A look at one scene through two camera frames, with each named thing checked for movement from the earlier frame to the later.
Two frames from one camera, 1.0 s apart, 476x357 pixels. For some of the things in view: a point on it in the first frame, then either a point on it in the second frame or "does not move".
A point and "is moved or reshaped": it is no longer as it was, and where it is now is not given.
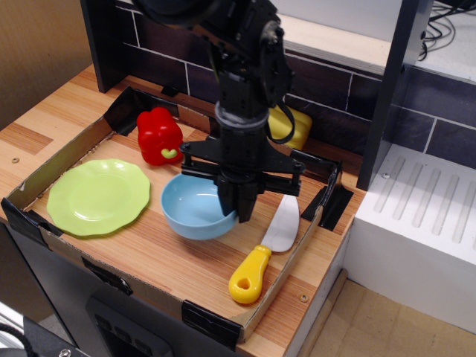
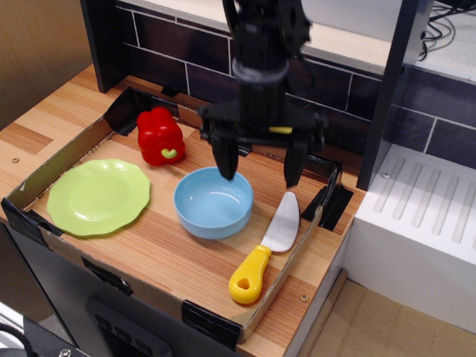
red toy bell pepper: [160, 137] does not move
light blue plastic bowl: [193, 207] is moved or reshaped
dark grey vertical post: [407, 42] does not move
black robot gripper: [240, 152] → [262, 112]
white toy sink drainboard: [413, 240] does not move
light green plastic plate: [93, 197] does not move
